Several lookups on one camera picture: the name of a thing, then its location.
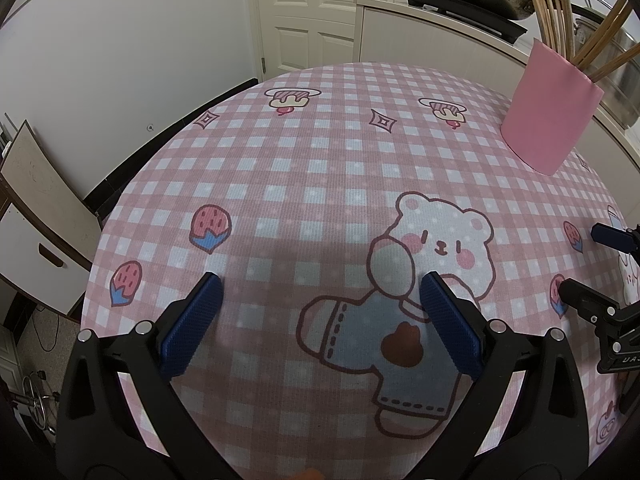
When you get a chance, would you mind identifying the bunch of wooden chopsticks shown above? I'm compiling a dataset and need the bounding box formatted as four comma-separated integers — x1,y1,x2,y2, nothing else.
517,0,640,83

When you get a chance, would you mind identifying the black floor cable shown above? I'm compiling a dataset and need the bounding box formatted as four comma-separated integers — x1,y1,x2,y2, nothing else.
30,310,62,355

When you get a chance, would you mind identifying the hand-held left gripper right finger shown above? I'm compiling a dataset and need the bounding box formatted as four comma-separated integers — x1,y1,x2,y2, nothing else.
415,271,588,480

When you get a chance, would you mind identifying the pink paper cup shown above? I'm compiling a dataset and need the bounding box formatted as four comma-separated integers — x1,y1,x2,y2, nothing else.
501,40,605,176

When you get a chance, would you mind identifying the white panelled door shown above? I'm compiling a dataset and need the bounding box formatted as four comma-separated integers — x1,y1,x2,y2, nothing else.
252,0,401,81

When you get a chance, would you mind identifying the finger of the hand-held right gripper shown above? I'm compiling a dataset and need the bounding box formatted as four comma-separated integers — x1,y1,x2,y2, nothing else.
591,222,640,256
557,277,640,356

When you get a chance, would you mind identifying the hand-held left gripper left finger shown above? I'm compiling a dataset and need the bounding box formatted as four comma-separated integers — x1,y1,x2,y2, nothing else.
56,271,226,480

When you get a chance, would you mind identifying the pink checkered cartoon tablecloth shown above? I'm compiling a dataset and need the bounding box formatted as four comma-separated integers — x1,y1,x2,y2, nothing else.
80,60,636,480

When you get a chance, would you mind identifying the black induction cooker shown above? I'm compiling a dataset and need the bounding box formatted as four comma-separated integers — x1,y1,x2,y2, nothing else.
398,0,530,37

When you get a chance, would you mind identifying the white kitchen cabinet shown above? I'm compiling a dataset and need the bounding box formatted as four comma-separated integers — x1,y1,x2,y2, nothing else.
354,0,640,211

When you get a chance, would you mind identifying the white drawer front panel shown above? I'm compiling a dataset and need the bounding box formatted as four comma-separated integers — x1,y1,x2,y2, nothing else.
0,200,93,318

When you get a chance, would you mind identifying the stainless steel stock pot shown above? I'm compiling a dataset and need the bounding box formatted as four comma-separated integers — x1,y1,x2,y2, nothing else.
570,0,640,128

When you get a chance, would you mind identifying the white drawer cabinet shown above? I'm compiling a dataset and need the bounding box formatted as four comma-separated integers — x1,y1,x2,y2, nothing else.
0,120,103,271

